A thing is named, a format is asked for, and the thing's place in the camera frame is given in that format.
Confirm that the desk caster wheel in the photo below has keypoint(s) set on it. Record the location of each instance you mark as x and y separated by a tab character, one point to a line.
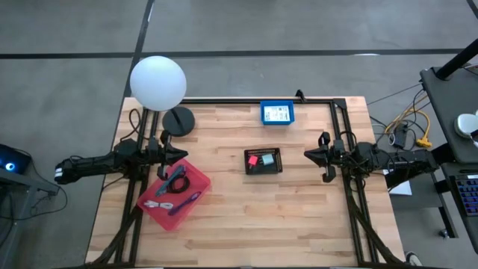
444	234

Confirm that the person's foot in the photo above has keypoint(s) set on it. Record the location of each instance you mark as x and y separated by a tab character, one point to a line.
413	258

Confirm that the pink foam block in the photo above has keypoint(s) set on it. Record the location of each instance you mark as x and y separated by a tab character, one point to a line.
252	160

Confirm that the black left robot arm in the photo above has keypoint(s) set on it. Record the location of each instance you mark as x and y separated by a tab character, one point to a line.
93	164

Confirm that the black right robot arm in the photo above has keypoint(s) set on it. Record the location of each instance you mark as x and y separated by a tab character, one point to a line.
392	158

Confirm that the black side desk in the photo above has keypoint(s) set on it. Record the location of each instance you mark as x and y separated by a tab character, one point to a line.
448	97

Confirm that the blue plastic basket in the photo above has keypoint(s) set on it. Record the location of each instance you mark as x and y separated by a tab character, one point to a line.
277	102

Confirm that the pink translucent plastic bin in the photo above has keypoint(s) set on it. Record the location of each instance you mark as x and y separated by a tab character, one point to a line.
198	181

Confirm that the teal marker pen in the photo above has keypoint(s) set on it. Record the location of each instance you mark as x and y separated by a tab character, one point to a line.
170	181

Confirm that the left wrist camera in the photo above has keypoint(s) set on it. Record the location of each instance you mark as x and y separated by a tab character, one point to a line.
177	154

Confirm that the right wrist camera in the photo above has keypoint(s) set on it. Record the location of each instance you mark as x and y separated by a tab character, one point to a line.
316	156

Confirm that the black aluminium rig frame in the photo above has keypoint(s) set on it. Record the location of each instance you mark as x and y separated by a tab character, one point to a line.
224	101

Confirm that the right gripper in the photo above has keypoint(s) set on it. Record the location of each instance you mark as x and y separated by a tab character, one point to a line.
335	154

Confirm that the backlit computer keyboard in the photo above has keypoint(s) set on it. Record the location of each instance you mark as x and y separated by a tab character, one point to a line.
467	194

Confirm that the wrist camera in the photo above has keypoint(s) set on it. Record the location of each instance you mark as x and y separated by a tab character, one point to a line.
177	154
316	156

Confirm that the small black clamp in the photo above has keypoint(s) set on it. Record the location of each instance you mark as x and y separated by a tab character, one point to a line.
300	95

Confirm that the white globe lamp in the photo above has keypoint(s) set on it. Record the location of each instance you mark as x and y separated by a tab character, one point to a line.
158	82

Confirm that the light teal foam block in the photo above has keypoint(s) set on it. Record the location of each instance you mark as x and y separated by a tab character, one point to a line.
268	159

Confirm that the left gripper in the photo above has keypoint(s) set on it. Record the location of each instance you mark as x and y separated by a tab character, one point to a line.
158	154

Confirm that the grey metal stand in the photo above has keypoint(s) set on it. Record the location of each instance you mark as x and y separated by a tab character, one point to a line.
33	183

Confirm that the white round desk object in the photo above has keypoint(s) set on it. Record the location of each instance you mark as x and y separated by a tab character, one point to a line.
467	125

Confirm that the black power strip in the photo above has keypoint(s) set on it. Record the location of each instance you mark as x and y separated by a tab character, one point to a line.
402	136

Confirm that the black computer blue light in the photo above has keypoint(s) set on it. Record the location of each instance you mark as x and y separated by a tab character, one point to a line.
11	160

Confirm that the black mesh plastic basket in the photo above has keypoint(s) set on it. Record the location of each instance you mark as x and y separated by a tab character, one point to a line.
263	170

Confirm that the black pole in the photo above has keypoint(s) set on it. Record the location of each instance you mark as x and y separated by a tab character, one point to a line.
457	60

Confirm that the white paper sheet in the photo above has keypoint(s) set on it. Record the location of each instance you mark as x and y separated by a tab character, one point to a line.
401	188

